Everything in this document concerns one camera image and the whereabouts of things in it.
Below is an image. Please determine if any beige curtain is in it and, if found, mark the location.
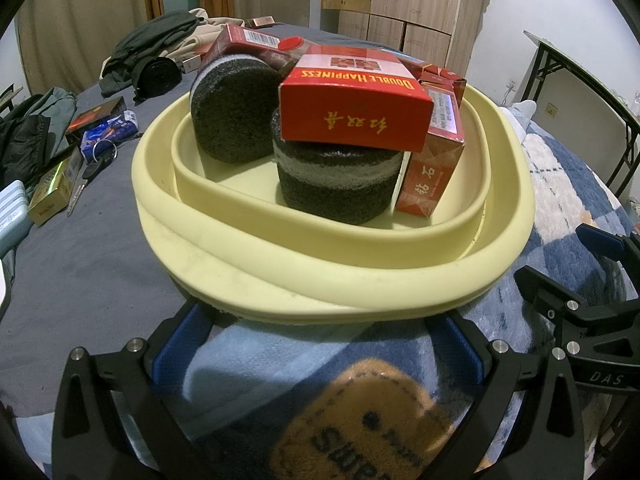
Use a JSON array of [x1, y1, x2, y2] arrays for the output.
[[15, 0, 311, 91]]

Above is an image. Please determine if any green jacket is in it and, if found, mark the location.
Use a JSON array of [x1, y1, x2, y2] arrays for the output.
[[0, 87, 78, 181]]

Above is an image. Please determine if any red and black box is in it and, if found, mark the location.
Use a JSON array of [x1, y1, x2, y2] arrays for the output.
[[65, 96, 127, 148]]

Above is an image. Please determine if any beige clothing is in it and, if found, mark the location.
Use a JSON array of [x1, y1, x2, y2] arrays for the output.
[[175, 7, 246, 61]]

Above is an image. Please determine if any black round pouch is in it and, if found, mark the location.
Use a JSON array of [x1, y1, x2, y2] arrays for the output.
[[132, 57, 183, 101]]

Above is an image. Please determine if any yellow green box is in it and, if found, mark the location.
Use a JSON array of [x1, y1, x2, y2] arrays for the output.
[[27, 147, 83, 226]]

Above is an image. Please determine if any blue white checkered blanket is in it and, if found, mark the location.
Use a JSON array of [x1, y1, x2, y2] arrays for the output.
[[15, 105, 640, 480]]

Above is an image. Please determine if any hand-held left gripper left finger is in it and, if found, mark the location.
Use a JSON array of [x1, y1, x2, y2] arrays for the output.
[[52, 302, 221, 480]]

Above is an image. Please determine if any bunch of keys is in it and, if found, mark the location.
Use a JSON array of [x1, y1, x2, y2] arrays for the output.
[[67, 140, 121, 216]]

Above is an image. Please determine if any black round sponge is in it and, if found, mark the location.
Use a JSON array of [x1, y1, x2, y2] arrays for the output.
[[190, 54, 281, 163], [270, 110, 403, 226]]

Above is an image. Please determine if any yellow plastic basin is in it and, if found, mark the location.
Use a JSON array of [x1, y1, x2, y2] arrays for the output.
[[132, 77, 536, 326]]

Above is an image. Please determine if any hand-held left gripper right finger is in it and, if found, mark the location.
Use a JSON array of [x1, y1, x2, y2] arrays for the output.
[[425, 310, 585, 480]]

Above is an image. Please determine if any grey bedsheet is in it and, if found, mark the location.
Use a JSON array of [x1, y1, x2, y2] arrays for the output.
[[0, 22, 401, 411]]

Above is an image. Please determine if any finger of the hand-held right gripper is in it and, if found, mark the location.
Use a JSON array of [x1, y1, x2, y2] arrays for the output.
[[575, 224, 633, 263], [515, 265, 592, 322]]

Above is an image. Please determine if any white cloth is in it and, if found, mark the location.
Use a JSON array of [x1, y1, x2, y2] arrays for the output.
[[495, 100, 538, 136]]

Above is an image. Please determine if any light blue ribbed case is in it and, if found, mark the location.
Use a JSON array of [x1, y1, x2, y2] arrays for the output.
[[0, 180, 38, 256]]

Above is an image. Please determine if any dark green clothing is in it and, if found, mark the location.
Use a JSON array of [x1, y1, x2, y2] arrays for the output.
[[100, 10, 201, 98]]

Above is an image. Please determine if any blue packet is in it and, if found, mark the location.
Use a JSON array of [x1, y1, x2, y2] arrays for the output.
[[80, 110, 138, 156]]

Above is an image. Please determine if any wooden cabinet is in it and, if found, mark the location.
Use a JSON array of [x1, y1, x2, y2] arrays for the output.
[[320, 0, 488, 91]]

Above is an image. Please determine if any red and white cigarette pack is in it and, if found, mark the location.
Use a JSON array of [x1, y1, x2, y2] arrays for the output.
[[202, 24, 301, 81]]

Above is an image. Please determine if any black folding table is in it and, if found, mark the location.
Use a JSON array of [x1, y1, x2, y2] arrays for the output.
[[522, 30, 640, 196]]

